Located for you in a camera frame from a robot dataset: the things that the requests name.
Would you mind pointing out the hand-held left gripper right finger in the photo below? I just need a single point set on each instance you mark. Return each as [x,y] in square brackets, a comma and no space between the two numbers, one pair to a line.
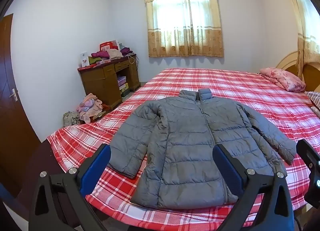
[226,168]

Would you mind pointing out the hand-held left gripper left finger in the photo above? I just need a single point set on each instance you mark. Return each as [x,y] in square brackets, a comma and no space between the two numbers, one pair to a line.
[96,168]

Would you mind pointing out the grey puffer jacket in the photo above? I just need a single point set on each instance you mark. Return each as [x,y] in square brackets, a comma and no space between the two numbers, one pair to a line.
[185,143]

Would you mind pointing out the pile of pink clothes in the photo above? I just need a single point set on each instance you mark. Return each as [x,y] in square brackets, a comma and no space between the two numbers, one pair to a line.
[90,107]

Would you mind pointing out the grey green cloth bundle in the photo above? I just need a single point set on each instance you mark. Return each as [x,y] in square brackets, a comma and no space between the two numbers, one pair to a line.
[71,119]

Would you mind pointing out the striped pillow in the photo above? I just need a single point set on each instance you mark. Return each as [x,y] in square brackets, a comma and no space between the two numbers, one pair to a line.
[315,101]

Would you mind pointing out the bed with red plaid sheet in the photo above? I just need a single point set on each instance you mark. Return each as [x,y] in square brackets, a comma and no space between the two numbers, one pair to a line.
[225,85]

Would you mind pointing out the brown wooden desk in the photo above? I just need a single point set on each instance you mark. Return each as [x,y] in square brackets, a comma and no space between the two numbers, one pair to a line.
[100,83]

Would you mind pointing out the boxes under desk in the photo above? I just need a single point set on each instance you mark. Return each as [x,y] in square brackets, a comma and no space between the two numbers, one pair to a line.
[123,85]

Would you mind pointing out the brown wooden door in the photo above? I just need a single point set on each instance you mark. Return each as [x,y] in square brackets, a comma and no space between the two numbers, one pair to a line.
[12,121]

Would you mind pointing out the pink floral pillow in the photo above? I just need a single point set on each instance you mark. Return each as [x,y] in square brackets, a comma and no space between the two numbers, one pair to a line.
[283,77]

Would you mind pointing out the green folded garment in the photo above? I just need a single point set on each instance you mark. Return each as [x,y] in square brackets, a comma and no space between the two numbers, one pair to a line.
[95,60]

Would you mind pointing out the white printed box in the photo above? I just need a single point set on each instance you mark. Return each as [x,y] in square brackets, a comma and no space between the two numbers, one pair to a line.
[84,59]

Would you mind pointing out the wooden bed headboard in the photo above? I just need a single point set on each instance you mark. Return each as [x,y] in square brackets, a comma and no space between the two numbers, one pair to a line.
[287,63]

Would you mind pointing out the magenta folded garment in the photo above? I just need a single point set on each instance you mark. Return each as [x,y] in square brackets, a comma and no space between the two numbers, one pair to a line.
[100,54]

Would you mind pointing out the purple folded garment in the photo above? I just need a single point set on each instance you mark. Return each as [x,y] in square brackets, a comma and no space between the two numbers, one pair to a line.
[125,50]

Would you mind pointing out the red cardboard box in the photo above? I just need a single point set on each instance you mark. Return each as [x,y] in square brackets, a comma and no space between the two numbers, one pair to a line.
[107,45]

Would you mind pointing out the beige patterned side curtain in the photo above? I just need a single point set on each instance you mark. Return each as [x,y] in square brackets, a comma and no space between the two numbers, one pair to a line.
[307,43]

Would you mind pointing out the beige window curtain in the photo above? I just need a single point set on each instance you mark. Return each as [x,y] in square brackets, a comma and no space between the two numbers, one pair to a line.
[185,38]

